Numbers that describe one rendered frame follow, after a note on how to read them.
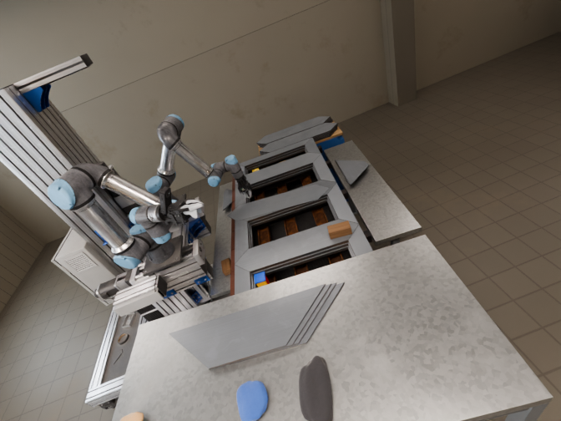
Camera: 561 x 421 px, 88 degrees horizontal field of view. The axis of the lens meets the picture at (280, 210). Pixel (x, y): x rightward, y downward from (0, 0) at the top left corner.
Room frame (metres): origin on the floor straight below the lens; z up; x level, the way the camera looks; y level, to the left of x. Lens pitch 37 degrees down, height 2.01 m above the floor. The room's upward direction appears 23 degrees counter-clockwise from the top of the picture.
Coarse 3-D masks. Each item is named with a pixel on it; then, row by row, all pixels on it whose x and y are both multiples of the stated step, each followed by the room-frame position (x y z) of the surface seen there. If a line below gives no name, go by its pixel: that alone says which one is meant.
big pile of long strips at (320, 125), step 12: (312, 120) 2.73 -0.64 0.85; (324, 120) 2.62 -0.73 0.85; (276, 132) 2.80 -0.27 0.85; (288, 132) 2.69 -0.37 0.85; (300, 132) 2.59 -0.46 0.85; (312, 132) 2.48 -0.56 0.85; (324, 132) 2.38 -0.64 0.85; (264, 144) 2.67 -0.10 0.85; (276, 144) 2.55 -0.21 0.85; (288, 144) 2.45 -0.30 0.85
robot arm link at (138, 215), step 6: (132, 210) 1.13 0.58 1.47; (138, 210) 1.11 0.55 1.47; (144, 210) 1.09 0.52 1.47; (132, 216) 1.11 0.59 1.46; (138, 216) 1.09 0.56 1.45; (144, 216) 1.07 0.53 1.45; (132, 222) 1.11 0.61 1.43; (138, 222) 1.10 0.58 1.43; (144, 222) 1.08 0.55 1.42; (150, 222) 1.08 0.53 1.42; (156, 222) 1.10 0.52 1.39; (144, 228) 1.09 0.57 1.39
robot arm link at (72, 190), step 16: (64, 176) 1.23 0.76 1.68; (80, 176) 1.25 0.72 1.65; (48, 192) 1.19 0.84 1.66; (64, 192) 1.16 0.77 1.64; (80, 192) 1.20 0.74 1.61; (64, 208) 1.18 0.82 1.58; (80, 208) 1.18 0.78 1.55; (96, 208) 1.22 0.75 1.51; (96, 224) 1.19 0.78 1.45; (112, 224) 1.22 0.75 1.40; (112, 240) 1.19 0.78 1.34; (128, 240) 1.22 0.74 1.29; (128, 256) 1.17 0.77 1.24
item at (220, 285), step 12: (228, 216) 1.98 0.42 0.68; (216, 228) 1.89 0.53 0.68; (228, 228) 1.83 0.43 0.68; (216, 240) 1.75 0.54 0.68; (228, 240) 1.69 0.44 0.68; (216, 252) 1.61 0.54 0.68; (228, 252) 1.56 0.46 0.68; (216, 264) 1.50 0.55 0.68; (216, 276) 1.38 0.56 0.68; (228, 276) 1.34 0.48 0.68; (216, 288) 1.28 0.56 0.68; (228, 288) 1.25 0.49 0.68
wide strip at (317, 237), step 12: (312, 228) 1.25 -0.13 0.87; (324, 228) 1.21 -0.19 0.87; (276, 240) 1.28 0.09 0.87; (288, 240) 1.24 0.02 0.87; (300, 240) 1.20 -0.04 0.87; (312, 240) 1.16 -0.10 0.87; (324, 240) 1.12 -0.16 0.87; (336, 240) 1.09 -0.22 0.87; (252, 252) 1.26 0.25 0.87; (264, 252) 1.22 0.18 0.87; (276, 252) 1.18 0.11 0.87; (288, 252) 1.14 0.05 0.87; (300, 252) 1.11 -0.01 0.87; (240, 264) 1.20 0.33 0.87; (252, 264) 1.17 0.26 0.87; (264, 264) 1.13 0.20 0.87
